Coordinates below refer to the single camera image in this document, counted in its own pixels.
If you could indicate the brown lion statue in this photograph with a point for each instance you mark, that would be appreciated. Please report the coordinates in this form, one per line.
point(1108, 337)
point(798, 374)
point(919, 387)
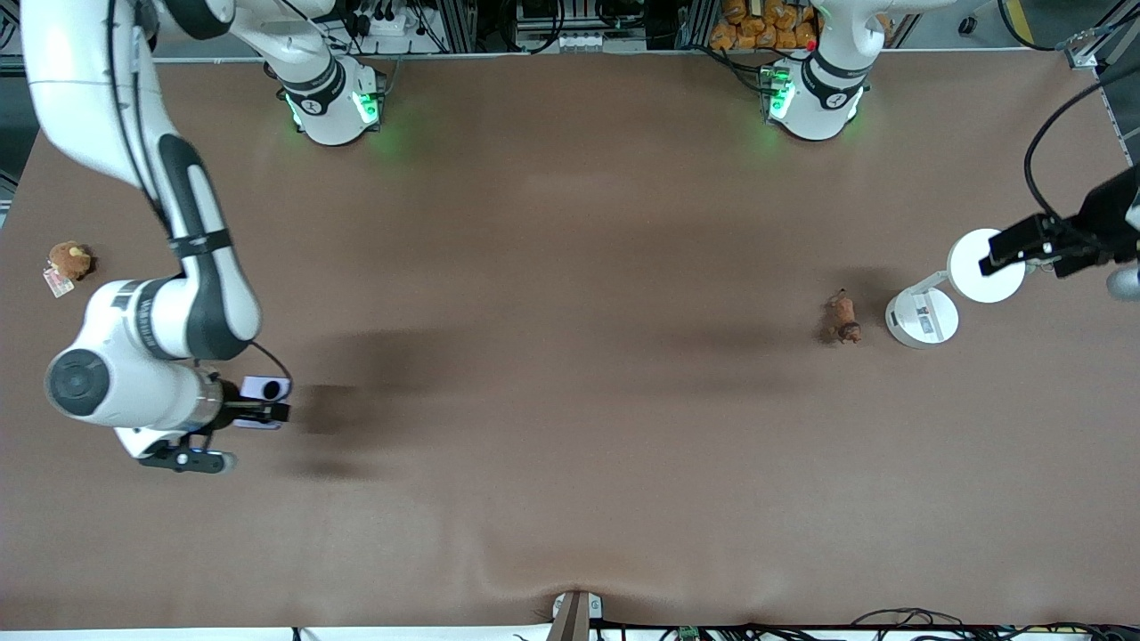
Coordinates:
point(843, 319)

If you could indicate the aluminium frame profile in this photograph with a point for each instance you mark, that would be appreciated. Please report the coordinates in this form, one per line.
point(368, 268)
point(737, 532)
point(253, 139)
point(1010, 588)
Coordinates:
point(1087, 49)

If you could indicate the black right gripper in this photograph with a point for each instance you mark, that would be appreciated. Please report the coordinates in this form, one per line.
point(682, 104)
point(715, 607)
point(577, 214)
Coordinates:
point(239, 414)

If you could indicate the orange packaged goods pile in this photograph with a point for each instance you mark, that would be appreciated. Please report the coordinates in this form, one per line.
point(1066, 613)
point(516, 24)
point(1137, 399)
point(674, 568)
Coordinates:
point(766, 22)

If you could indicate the brown plush toy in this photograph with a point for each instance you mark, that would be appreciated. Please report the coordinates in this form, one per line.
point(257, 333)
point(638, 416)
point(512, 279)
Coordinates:
point(69, 260)

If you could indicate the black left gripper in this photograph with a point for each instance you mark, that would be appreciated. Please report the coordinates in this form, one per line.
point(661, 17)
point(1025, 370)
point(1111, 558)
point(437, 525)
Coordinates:
point(1103, 223)

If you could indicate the lilac flip phone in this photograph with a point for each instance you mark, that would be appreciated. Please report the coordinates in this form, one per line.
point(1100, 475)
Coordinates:
point(267, 389)

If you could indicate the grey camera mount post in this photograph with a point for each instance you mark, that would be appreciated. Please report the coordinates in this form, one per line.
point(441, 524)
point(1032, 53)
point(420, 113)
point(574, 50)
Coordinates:
point(574, 614)

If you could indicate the white power strip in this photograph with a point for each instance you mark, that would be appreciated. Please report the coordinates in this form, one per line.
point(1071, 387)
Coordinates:
point(378, 24)

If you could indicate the printed paper tag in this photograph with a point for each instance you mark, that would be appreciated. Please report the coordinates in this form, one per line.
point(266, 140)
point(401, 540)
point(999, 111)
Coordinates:
point(59, 284)

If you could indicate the white desk lamp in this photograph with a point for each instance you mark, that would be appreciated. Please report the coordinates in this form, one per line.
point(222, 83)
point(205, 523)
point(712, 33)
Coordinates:
point(922, 316)

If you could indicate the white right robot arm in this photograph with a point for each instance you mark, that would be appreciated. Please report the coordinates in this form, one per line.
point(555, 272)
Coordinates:
point(205, 294)

